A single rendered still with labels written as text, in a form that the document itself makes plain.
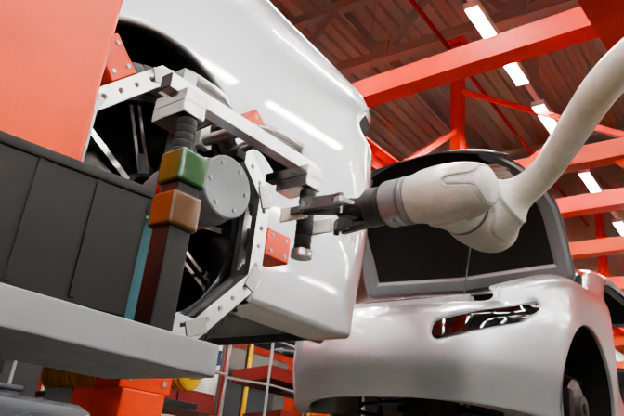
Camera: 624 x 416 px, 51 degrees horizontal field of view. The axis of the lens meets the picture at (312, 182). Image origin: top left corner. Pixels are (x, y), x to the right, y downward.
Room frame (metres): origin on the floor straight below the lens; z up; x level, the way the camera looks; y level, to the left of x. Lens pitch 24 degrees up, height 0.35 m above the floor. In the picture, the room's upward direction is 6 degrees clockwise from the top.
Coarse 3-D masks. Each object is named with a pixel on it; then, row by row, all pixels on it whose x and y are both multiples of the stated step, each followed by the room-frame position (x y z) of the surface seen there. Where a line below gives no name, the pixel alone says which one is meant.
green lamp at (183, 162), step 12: (168, 156) 0.65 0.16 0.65; (180, 156) 0.64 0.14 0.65; (192, 156) 0.65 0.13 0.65; (168, 168) 0.65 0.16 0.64; (180, 168) 0.64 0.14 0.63; (192, 168) 0.65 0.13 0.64; (204, 168) 0.66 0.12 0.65; (168, 180) 0.65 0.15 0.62; (180, 180) 0.65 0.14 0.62; (192, 180) 0.65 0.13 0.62; (204, 180) 0.67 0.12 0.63
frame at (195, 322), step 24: (144, 72) 1.17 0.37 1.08; (168, 72) 1.21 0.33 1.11; (120, 96) 1.14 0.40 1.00; (264, 192) 1.46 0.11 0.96; (240, 216) 1.49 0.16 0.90; (264, 216) 1.48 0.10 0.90; (240, 240) 1.49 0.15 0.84; (264, 240) 1.48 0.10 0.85; (240, 264) 1.49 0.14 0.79; (216, 288) 1.46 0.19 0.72; (240, 288) 1.45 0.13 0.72; (192, 312) 1.41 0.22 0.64; (216, 312) 1.40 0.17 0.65; (192, 336) 1.36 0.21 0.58
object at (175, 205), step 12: (168, 192) 0.65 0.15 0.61; (180, 192) 0.64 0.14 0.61; (156, 204) 0.66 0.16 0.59; (168, 204) 0.64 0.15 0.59; (180, 204) 0.65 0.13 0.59; (192, 204) 0.66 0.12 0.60; (156, 216) 0.65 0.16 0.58; (168, 216) 0.64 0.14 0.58; (180, 216) 0.65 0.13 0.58; (192, 216) 0.66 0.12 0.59; (180, 228) 0.66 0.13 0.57; (192, 228) 0.66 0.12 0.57
